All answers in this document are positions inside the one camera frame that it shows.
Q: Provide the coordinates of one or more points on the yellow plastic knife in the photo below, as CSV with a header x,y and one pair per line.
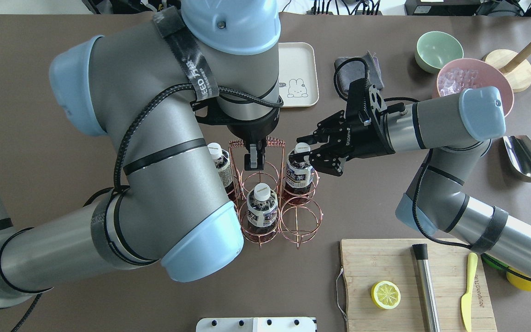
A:
x,y
466,298

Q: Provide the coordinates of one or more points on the bamboo cutting board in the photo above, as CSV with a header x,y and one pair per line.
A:
x,y
368,261

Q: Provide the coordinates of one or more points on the mint green bowl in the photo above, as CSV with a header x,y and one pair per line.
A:
x,y
435,49

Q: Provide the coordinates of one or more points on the grey folded cloth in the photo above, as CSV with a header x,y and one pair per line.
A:
x,y
346,72

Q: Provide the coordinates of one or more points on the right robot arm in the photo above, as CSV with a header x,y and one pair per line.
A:
x,y
457,130

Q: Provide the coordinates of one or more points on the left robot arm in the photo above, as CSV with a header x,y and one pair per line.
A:
x,y
149,88

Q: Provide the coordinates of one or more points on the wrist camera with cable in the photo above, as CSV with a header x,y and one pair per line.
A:
x,y
365,105

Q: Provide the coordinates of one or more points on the lower whole yellow lemon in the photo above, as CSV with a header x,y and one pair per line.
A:
x,y
518,282

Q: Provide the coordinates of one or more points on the wooden cup tree stand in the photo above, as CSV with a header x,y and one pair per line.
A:
x,y
513,65

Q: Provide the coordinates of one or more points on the steel muddler black tip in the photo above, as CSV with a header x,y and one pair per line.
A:
x,y
428,297

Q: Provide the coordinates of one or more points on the tea bottle in basket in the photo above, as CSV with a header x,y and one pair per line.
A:
x,y
221,159
262,209

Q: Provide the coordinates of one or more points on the tea bottle lower in basket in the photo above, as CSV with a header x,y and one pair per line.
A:
x,y
262,209

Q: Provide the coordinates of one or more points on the pink bowl of ice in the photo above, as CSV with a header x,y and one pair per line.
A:
x,y
467,73

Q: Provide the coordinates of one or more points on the tea bottle white cap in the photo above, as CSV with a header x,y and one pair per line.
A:
x,y
299,175

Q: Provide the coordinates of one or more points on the cream serving tray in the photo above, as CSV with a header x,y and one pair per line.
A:
x,y
298,79

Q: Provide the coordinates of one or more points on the tea bottle upper in basket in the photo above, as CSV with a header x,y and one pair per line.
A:
x,y
221,159

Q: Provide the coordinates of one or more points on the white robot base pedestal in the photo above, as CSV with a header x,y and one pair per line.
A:
x,y
258,324

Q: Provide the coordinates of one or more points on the copper wire bottle basket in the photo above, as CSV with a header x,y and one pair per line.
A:
x,y
296,217

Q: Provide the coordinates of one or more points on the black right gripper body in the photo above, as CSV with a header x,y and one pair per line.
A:
x,y
370,138

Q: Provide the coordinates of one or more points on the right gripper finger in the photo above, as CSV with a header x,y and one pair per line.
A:
x,y
330,129
322,162

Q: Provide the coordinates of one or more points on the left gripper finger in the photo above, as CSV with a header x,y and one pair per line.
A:
x,y
251,158
261,148

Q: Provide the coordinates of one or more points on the green lime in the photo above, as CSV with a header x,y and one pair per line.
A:
x,y
494,263

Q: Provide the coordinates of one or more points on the half lemon slice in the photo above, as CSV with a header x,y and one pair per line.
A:
x,y
386,295

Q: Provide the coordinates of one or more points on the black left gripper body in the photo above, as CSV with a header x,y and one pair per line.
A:
x,y
252,131

